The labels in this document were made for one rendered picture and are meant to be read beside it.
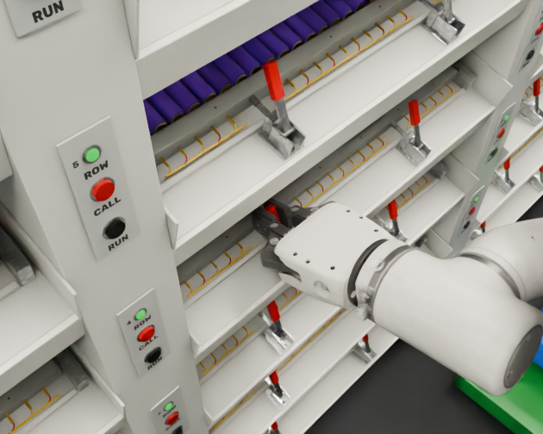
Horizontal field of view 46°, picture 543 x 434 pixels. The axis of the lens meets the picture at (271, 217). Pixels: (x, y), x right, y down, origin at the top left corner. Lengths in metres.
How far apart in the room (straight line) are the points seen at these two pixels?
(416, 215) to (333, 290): 0.51
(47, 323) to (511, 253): 0.41
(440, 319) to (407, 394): 1.00
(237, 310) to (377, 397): 0.84
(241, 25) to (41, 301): 0.27
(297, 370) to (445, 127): 0.49
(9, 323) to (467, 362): 0.37
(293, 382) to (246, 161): 0.61
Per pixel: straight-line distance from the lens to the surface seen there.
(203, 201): 0.59
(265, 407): 1.13
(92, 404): 0.72
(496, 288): 0.60
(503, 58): 1.01
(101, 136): 0.43
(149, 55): 0.43
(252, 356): 0.95
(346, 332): 1.20
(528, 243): 0.62
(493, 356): 0.56
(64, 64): 0.39
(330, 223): 0.68
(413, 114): 0.89
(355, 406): 1.53
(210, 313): 0.75
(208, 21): 0.45
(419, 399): 1.57
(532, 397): 1.64
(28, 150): 0.41
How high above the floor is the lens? 1.40
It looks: 50 degrees down
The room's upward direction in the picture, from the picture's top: straight up
